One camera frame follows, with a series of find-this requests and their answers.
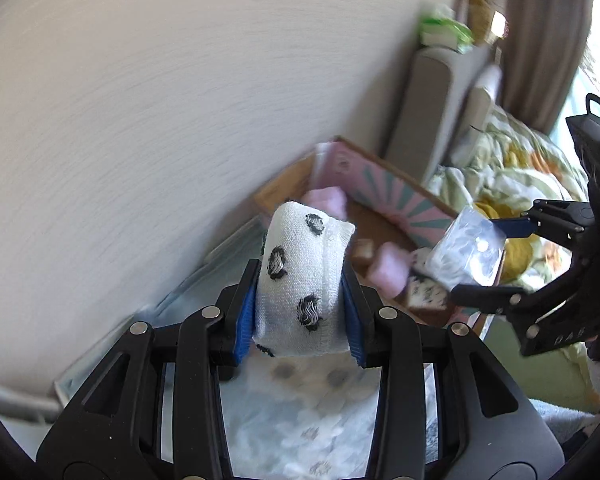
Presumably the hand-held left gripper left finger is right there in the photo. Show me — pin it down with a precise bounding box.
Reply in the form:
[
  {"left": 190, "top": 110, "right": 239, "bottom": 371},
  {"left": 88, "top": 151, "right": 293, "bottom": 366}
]
[{"left": 36, "top": 258, "right": 261, "bottom": 480}]

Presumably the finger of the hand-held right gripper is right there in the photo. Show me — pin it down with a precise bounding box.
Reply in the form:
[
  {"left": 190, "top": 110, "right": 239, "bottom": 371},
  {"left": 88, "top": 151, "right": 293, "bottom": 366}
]
[
  {"left": 450, "top": 240, "right": 597, "bottom": 317},
  {"left": 490, "top": 199, "right": 596, "bottom": 246}
]

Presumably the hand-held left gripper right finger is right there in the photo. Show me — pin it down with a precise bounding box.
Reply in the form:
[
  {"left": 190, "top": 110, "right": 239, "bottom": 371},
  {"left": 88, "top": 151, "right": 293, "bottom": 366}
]
[{"left": 341, "top": 262, "right": 566, "bottom": 480}]

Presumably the clear bag of printed cloth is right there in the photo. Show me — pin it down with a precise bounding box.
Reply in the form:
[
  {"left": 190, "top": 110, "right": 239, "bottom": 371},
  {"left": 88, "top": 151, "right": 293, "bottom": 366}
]
[{"left": 425, "top": 205, "right": 508, "bottom": 291}]

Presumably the pink fluffy sock roll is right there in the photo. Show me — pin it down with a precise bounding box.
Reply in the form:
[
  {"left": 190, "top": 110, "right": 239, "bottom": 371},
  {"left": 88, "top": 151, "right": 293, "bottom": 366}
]
[
  {"left": 300, "top": 186, "right": 349, "bottom": 221},
  {"left": 367, "top": 242, "right": 413, "bottom": 298}
]

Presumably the white black-spotted sock roll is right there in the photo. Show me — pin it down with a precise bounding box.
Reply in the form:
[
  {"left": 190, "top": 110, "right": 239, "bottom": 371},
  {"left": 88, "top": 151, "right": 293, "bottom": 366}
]
[{"left": 254, "top": 200, "right": 356, "bottom": 358}]

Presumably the cardboard box with pink sunburst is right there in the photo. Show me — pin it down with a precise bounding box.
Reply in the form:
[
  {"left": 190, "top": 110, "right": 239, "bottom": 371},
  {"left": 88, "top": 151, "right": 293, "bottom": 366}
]
[{"left": 252, "top": 135, "right": 506, "bottom": 336}]

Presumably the white desktop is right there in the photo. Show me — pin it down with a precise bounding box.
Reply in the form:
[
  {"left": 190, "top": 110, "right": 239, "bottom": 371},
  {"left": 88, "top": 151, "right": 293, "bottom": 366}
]
[{"left": 54, "top": 220, "right": 441, "bottom": 480}]

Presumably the green floral blanket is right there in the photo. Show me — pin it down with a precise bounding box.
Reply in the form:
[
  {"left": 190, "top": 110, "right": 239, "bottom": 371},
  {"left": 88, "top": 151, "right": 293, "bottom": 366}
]
[{"left": 425, "top": 105, "right": 593, "bottom": 291}]

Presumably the green bed sheet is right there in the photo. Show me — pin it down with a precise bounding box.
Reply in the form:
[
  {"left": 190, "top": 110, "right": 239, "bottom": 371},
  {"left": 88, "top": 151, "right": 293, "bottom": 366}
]
[{"left": 472, "top": 317, "right": 598, "bottom": 413}]

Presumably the blue floral cloth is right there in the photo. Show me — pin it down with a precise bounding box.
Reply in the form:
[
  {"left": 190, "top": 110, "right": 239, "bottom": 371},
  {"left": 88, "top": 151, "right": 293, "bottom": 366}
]
[{"left": 150, "top": 240, "right": 441, "bottom": 480}]

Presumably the beige pillow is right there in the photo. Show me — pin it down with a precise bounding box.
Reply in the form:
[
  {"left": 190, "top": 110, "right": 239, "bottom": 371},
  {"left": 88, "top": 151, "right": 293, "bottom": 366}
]
[{"left": 460, "top": 65, "right": 504, "bottom": 131}]

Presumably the grey padded headboard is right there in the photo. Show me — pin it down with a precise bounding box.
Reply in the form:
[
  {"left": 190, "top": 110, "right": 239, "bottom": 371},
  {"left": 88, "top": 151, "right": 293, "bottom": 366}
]
[{"left": 382, "top": 45, "right": 503, "bottom": 186}]

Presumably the pink paper packet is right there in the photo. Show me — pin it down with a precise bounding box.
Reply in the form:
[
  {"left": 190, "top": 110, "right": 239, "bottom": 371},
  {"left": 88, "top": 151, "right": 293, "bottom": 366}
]
[{"left": 312, "top": 142, "right": 351, "bottom": 191}]

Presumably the grey fuzzy cloth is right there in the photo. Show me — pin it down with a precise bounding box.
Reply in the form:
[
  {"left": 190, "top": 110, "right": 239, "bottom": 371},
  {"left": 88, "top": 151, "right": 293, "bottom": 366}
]
[{"left": 529, "top": 399, "right": 600, "bottom": 458}]

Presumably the brown curtain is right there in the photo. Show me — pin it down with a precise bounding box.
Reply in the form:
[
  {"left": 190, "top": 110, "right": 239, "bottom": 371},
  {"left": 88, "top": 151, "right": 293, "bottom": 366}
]
[{"left": 497, "top": 0, "right": 596, "bottom": 133}]

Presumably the green tissue pack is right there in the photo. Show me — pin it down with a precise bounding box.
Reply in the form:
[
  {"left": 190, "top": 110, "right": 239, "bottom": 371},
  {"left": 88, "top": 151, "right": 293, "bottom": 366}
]
[{"left": 420, "top": 2, "right": 476, "bottom": 53}]

